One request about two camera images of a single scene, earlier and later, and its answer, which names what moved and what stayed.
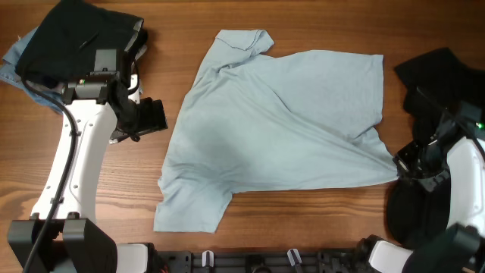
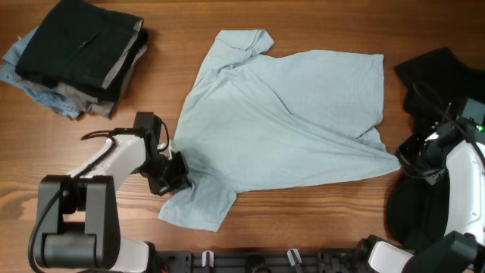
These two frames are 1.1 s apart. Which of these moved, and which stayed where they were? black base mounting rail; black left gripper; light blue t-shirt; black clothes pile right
Moved: black left gripper
Stayed: light blue t-shirt; black clothes pile right; black base mounting rail
